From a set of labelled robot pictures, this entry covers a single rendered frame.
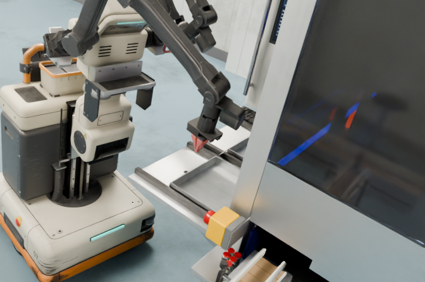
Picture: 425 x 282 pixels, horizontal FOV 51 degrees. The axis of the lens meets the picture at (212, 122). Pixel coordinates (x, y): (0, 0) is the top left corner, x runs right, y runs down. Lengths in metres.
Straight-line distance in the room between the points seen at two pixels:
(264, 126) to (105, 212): 1.35
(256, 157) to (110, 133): 0.91
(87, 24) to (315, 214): 0.89
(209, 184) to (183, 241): 1.09
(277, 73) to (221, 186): 0.63
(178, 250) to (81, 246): 0.60
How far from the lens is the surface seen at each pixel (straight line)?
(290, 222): 1.18
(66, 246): 2.15
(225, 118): 1.30
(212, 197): 1.50
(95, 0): 1.39
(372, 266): 1.14
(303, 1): 1.00
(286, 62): 1.03
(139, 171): 1.53
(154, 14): 1.25
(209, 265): 1.28
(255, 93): 2.31
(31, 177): 2.24
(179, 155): 1.68
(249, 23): 4.76
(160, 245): 2.56
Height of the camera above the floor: 1.79
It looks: 28 degrees down
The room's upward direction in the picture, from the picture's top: 13 degrees clockwise
